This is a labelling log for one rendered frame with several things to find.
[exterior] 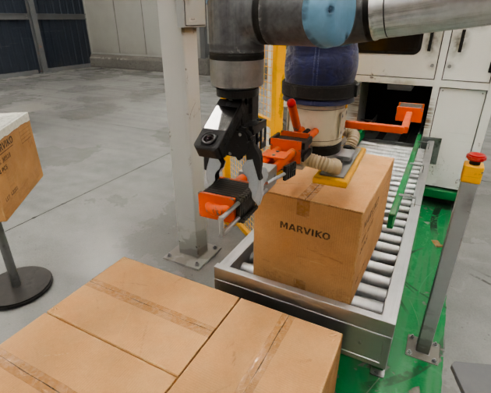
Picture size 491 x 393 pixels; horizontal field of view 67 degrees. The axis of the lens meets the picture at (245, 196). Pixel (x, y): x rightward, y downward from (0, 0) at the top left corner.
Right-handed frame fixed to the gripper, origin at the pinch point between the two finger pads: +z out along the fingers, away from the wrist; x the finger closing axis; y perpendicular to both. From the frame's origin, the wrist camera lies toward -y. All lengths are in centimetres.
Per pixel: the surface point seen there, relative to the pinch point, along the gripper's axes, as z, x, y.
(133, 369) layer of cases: 66, 36, 1
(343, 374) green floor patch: 121, -18, 74
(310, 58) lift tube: -21, 1, 49
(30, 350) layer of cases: 66, 71, -8
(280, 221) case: 37, 11, 58
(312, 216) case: 32, -1, 57
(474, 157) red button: 17, -49, 104
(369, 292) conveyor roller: 67, -23, 70
